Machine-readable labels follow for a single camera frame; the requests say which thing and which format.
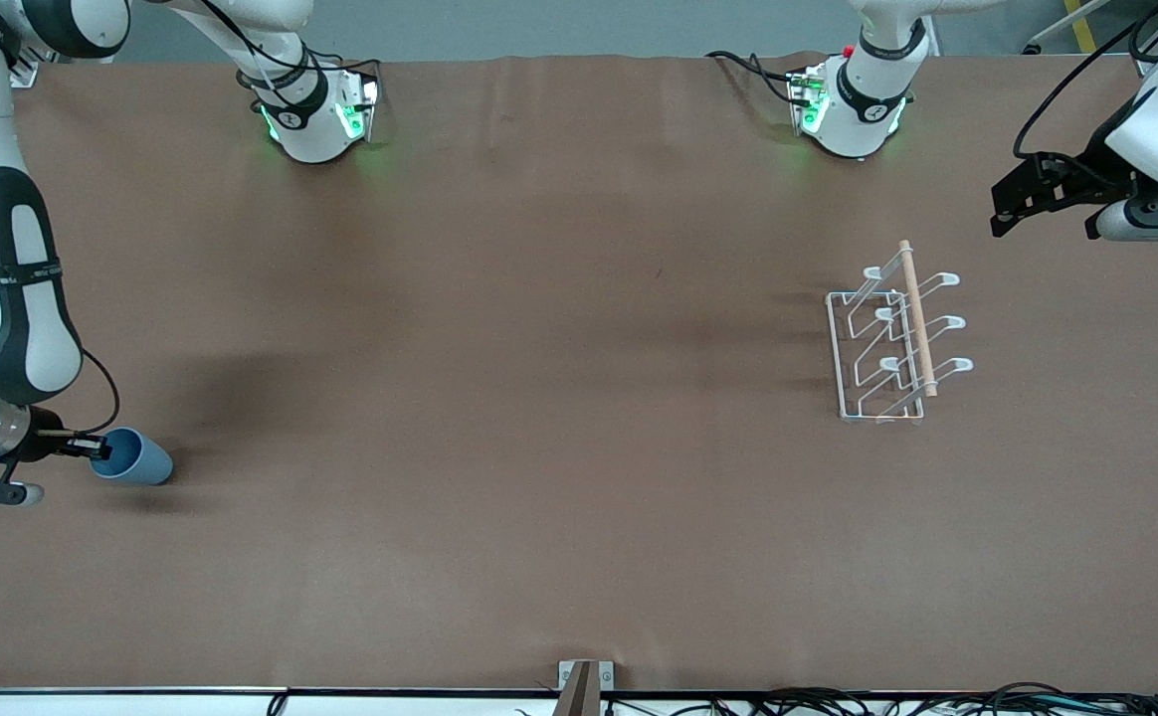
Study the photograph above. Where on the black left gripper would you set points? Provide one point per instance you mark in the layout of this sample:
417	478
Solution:
1088	167

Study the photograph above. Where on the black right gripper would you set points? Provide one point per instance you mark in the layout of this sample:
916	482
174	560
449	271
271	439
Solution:
46	445

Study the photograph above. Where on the blue plastic cup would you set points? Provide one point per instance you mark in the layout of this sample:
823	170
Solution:
141	462

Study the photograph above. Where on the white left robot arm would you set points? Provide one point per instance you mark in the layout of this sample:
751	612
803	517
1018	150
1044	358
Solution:
863	109

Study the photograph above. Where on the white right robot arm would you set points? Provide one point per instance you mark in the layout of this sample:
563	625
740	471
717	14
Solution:
17	328

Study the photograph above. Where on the white metal bar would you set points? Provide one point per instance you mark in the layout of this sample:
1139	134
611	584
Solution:
1035	44

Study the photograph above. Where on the brown table cover mat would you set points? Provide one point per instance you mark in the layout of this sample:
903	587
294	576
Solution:
539	398

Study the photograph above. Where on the aluminium frame profile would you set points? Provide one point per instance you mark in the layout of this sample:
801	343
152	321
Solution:
1146	65
24	75

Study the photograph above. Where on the small metal bracket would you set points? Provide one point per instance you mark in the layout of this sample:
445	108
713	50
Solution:
567	672

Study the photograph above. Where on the brown wooden post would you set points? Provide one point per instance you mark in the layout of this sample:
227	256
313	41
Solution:
579	696

